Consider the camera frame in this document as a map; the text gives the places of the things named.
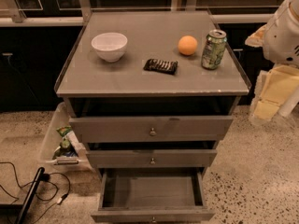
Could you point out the black snack packet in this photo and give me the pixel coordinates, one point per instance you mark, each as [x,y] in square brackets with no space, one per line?
[161,66]

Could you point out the grey drawer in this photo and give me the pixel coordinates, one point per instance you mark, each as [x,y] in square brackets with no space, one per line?
[150,129]
[151,158]
[152,195]

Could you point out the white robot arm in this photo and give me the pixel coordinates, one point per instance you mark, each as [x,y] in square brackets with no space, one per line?
[279,38]

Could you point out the grey bottom drawer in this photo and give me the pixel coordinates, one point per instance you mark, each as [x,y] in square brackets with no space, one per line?
[152,195]

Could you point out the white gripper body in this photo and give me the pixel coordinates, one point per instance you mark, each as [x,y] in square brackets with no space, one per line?
[281,41]

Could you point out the clear plastic bin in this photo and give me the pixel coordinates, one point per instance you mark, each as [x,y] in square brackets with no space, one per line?
[52,141]

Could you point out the white ceramic bowl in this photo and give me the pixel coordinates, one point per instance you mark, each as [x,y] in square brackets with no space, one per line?
[110,47]

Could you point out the grey drawer cabinet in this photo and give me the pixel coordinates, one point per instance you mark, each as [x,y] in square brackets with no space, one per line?
[92,87]

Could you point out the white cylindrical post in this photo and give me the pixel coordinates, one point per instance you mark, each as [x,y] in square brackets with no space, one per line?
[290,104]

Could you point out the green snack bag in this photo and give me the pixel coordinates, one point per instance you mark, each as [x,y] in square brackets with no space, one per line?
[65,148]

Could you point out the orange fruit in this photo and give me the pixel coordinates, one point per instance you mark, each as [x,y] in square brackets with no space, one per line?
[187,45]

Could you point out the green soda can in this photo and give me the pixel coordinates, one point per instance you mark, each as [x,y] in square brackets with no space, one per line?
[214,49]

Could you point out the grey top drawer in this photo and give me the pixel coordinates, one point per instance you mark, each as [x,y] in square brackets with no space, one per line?
[150,129]

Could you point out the grey middle drawer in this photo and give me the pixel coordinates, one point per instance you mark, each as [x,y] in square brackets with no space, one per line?
[151,158]

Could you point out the black bar stand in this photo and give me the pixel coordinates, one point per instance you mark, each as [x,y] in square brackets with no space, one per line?
[30,196]

